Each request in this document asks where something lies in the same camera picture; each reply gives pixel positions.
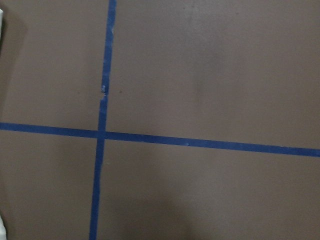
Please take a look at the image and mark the cream long-sleeve Twinkle shirt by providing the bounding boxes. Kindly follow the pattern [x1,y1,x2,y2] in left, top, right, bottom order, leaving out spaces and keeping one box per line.
[0,8,8,240]

